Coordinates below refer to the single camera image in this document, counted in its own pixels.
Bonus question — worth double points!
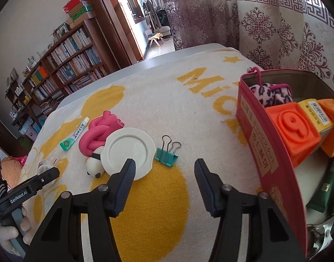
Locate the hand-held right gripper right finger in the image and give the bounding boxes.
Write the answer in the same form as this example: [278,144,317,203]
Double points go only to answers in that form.
[194,158,307,262]

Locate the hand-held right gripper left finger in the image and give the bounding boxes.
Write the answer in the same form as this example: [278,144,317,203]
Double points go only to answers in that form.
[25,158,136,262]

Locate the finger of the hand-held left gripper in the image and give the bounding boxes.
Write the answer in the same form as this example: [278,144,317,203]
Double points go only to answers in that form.
[29,167,60,194]

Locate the small white roll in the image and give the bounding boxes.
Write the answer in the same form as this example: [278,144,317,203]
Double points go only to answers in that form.
[37,157,57,174]

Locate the small panda toy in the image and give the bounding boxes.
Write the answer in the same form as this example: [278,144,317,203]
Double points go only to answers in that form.
[86,146,106,179]

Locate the white round plate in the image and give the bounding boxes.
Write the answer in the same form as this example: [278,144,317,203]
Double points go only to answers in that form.
[100,127,156,181]

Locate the teal binder clip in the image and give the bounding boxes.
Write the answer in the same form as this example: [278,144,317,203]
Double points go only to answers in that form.
[153,135,182,167]

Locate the white and green ointment tube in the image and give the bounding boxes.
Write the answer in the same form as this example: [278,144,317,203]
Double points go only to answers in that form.
[60,117,90,151]

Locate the orange embossed rubber cube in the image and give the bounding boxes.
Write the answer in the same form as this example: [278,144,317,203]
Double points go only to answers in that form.
[265,102,322,168]
[317,99,334,158]

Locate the leopard print pouch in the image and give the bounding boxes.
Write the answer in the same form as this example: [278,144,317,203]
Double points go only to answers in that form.
[246,67,293,107]

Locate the dark green tube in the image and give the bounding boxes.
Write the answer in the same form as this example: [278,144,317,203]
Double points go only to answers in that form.
[306,153,334,213]

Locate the large steel spring clip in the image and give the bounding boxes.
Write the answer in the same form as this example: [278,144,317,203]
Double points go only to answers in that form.
[306,210,334,254]

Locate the white and yellow ointment box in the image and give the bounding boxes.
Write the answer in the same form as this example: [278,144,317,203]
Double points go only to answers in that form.
[297,98,334,142]

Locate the person's left hand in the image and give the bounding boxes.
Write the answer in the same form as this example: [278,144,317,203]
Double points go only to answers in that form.
[0,207,32,254]

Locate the wicker basket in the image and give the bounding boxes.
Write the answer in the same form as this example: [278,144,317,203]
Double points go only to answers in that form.
[0,157,23,189]

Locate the dark wooden open shelf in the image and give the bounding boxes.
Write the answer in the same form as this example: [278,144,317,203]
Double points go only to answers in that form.
[4,79,50,142]

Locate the white and yellow printed blanket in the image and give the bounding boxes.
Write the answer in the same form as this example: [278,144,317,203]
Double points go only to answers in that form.
[18,52,266,262]

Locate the wooden bookshelf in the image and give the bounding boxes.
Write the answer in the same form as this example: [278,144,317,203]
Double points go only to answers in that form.
[21,19,121,115]

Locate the rows of shelved books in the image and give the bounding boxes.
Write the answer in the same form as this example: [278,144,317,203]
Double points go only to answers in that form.
[26,27,109,107]

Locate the wooden stool with yellow cloth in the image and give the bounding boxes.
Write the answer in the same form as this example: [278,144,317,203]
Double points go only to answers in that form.
[148,33,165,47]

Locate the grey chair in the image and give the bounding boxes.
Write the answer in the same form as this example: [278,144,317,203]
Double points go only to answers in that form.
[153,26,171,37]

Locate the purple patterned curtain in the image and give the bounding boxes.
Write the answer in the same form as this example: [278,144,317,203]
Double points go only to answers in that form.
[159,0,241,51]

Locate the tan box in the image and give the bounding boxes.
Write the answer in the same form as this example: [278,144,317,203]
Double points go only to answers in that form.
[73,11,97,26]

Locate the white patterned curtain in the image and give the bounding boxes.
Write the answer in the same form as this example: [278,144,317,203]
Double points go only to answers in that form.
[224,0,334,101]

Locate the green box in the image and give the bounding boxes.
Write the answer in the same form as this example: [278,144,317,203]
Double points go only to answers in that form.
[69,1,95,17]

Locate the red box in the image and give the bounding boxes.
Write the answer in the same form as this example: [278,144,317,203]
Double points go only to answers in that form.
[64,0,88,13]

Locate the coat rack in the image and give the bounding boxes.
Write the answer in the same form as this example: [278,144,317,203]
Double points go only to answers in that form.
[138,0,160,32]

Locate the picture frame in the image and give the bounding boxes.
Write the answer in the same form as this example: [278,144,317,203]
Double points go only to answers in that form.
[54,23,70,37]

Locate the wooden door frame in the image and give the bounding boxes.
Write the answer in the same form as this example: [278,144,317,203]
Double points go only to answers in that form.
[79,0,146,69]

